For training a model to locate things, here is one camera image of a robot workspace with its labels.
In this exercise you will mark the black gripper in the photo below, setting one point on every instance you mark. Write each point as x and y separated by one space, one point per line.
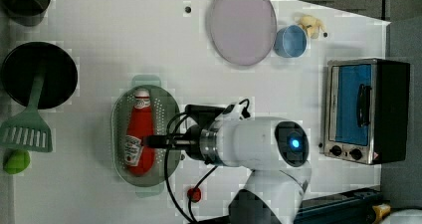
199 140

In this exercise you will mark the red plush ketchup bottle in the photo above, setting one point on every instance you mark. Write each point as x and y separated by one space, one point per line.
139 158

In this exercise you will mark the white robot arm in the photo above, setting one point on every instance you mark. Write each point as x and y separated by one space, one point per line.
275 149

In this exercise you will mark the green oval strainer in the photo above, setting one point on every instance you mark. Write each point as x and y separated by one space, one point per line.
164 108

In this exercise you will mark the red toy fruit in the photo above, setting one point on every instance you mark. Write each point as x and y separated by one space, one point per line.
194 194

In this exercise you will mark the lilac round plate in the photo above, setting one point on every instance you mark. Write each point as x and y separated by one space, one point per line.
243 31

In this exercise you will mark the blue cup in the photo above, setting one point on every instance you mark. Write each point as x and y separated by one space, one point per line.
291 42

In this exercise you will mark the yellow plush toy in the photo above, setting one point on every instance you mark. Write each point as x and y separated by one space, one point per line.
312 26

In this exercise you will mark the silver toaster oven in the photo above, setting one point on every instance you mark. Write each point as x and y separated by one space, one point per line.
366 110

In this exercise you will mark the green slotted spatula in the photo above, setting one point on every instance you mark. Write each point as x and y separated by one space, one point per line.
27 130

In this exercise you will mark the black round pan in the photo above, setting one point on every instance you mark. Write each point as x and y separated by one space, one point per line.
19 68

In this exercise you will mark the green toy fruit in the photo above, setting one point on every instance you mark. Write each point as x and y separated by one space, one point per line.
17 162

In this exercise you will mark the yellow red clamp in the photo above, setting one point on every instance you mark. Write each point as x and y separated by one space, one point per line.
381 211

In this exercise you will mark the dark grey cup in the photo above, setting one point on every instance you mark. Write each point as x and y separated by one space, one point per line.
28 13

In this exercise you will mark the blue metal frame rail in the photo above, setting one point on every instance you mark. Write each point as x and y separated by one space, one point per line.
351 207

